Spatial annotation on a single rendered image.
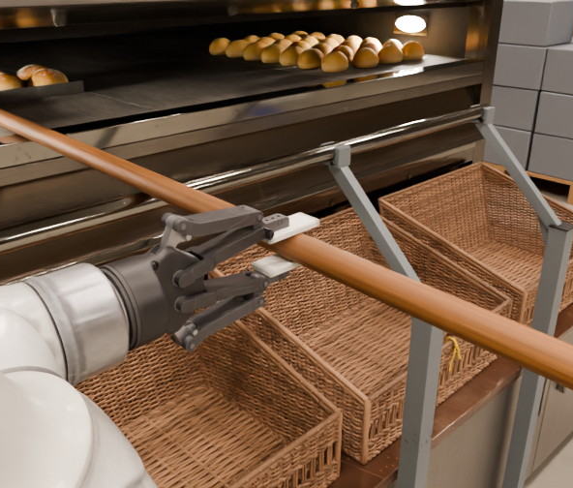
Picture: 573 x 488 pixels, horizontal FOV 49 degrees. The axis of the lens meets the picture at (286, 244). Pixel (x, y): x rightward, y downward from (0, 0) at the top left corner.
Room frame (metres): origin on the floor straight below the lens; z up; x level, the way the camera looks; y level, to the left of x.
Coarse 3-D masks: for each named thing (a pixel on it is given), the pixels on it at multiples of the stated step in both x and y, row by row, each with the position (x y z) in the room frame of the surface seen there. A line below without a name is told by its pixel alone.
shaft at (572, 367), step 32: (32, 128) 1.04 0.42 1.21; (96, 160) 0.87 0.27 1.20; (160, 192) 0.74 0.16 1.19; (192, 192) 0.71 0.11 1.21; (288, 256) 0.57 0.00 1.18; (320, 256) 0.54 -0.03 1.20; (352, 256) 0.53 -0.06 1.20; (352, 288) 0.51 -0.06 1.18; (384, 288) 0.49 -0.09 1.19; (416, 288) 0.47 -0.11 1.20; (448, 320) 0.44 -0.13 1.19; (480, 320) 0.42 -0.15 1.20; (512, 320) 0.42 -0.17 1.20; (512, 352) 0.40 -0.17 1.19; (544, 352) 0.38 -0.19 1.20
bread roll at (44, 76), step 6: (36, 72) 1.48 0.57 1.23; (42, 72) 1.48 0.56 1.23; (48, 72) 1.48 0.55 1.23; (54, 72) 1.49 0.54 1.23; (60, 72) 1.51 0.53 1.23; (30, 78) 1.46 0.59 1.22; (36, 78) 1.46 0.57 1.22; (42, 78) 1.46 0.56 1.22; (48, 78) 1.47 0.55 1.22; (54, 78) 1.48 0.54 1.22; (60, 78) 1.49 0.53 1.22; (66, 78) 1.51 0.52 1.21; (30, 84) 1.46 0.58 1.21; (36, 84) 1.46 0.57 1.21; (42, 84) 1.46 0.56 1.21
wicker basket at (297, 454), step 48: (240, 336) 1.09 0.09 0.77; (96, 384) 1.02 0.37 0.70; (144, 384) 1.08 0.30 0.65; (192, 384) 1.15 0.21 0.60; (240, 384) 1.09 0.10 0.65; (288, 384) 0.98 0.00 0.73; (144, 432) 1.01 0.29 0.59; (192, 432) 1.01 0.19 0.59; (240, 432) 1.01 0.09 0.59; (288, 432) 0.98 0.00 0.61; (336, 432) 0.89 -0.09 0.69; (192, 480) 0.88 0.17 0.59; (240, 480) 0.73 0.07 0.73; (288, 480) 0.88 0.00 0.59
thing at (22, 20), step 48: (0, 0) 0.91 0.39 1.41; (48, 0) 0.96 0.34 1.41; (96, 0) 1.01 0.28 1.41; (144, 0) 1.06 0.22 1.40; (192, 0) 1.13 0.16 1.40; (240, 0) 1.22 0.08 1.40; (288, 0) 1.33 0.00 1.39; (336, 0) 1.46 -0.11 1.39; (384, 0) 1.63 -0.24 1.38; (432, 0) 1.84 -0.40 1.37
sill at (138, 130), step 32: (448, 64) 1.99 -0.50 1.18; (480, 64) 2.06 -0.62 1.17; (256, 96) 1.46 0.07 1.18; (288, 96) 1.48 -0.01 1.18; (320, 96) 1.56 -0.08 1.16; (352, 96) 1.64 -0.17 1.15; (64, 128) 1.15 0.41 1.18; (96, 128) 1.15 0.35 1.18; (128, 128) 1.19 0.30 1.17; (160, 128) 1.24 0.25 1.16; (192, 128) 1.29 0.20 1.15; (0, 160) 1.02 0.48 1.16; (32, 160) 1.06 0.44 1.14
